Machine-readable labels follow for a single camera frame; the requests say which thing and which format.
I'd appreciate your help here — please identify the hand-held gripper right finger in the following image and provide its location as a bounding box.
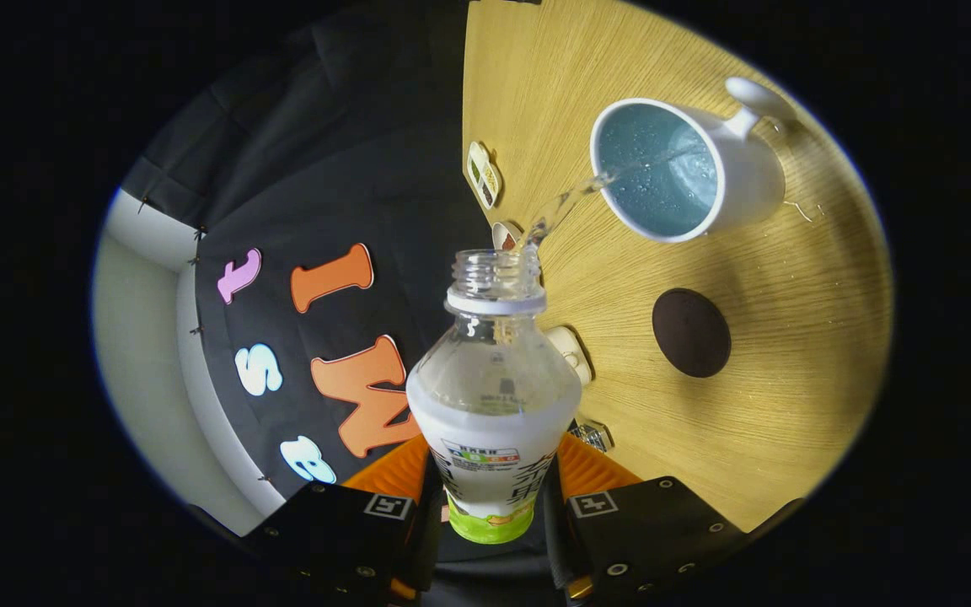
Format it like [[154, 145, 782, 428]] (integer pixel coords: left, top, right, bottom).
[[540, 432, 748, 606]]

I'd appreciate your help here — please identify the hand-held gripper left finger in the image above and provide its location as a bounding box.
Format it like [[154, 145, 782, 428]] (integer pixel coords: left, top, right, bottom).
[[241, 434, 444, 606]]

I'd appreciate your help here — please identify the clear plastic juice bottle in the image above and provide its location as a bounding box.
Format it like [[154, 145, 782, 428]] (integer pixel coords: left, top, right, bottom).
[[405, 248, 583, 545]]

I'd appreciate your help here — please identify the dark round coaster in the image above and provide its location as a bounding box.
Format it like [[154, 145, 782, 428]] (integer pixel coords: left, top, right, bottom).
[[652, 287, 732, 379]]

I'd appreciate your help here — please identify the white cup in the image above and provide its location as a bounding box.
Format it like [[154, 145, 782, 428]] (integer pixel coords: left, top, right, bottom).
[[590, 77, 790, 244]]

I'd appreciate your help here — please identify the white toaster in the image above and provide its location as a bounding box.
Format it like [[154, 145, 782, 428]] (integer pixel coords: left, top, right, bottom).
[[543, 325, 593, 387]]

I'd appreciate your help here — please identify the wooden table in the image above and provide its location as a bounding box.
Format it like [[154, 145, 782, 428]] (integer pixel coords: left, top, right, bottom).
[[462, 0, 895, 534]]

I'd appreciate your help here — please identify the white divided dish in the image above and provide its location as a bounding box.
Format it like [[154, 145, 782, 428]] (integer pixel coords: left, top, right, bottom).
[[467, 140, 503, 211]]

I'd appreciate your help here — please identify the black backdrop cloth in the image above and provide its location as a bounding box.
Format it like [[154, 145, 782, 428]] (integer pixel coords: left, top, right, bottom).
[[119, 0, 503, 507]]

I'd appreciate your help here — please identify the wire mesh utensil holder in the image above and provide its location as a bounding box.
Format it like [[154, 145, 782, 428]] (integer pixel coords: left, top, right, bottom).
[[570, 420, 615, 454]]

